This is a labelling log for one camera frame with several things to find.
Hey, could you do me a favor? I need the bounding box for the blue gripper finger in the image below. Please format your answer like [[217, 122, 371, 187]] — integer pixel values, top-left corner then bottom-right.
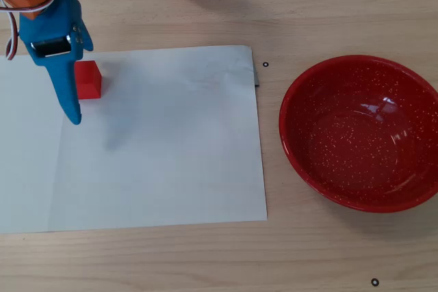
[[46, 60, 83, 125]]

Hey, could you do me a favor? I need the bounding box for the blue gripper body with motor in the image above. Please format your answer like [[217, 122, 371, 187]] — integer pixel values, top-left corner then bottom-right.
[[18, 0, 94, 67]]

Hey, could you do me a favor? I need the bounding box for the red speckled bowl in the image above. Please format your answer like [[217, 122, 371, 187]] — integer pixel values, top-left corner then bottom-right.
[[279, 55, 438, 213]]

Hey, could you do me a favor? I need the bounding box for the white and red cable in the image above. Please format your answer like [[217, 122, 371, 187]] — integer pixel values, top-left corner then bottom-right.
[[0, 0, 56, 61]]

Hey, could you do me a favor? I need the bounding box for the red cube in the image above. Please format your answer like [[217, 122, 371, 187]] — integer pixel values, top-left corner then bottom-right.
[[74, 60, 103, 101]]

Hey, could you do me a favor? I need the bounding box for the white paper sheet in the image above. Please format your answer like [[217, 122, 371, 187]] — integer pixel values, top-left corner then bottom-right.
[[0, 44, 268, 235]]

